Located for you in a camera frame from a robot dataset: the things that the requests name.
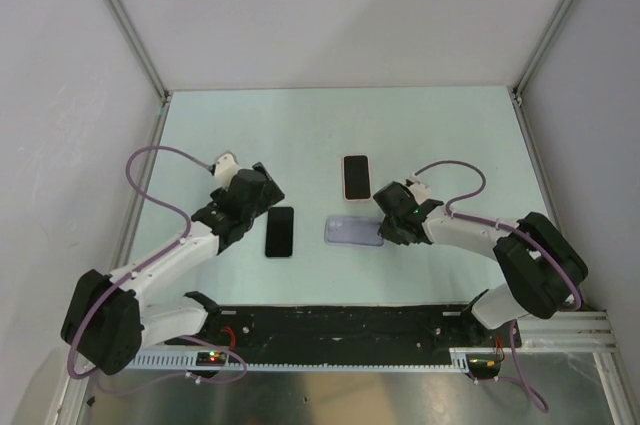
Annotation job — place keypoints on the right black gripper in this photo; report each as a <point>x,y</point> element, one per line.
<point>385,231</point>

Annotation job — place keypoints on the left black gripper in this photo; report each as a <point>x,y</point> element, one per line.
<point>270,194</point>

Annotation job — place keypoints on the black phone teal frame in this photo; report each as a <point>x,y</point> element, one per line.
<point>279,232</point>

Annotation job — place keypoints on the lilac phone case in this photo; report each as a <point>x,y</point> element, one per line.
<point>353,231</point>

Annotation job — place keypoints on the black phone purple frame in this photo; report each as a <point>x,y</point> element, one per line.
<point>357,177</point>

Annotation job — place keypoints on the pink phone case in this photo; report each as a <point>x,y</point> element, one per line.
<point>357,200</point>

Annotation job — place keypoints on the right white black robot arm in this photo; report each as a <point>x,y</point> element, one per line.
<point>541,269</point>

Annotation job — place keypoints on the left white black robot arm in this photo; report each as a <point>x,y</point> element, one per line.
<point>111,317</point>

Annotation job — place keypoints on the left small circuit board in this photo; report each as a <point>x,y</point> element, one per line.
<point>211,358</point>

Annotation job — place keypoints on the small circuit board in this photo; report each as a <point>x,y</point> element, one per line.
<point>211,358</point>
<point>483,367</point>

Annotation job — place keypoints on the right small circuit board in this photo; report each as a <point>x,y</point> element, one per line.
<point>483,367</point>

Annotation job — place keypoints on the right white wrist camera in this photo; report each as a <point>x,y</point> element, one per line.
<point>416,187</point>

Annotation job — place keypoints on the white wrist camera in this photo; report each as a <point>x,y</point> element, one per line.
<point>225,168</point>
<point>416,187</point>

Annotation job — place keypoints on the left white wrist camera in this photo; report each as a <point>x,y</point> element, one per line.
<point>225,168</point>

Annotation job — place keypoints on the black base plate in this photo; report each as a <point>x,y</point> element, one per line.
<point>444,325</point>

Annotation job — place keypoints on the grey slotted cable duct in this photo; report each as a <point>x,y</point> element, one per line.
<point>175,360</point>

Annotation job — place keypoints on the left aluminium frame post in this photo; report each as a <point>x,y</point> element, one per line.
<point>131,35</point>

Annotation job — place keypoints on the aluminium frame post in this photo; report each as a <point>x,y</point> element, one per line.
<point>131,35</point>
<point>551,31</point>

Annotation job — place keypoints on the right aluminium frame post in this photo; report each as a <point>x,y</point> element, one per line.
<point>551,31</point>

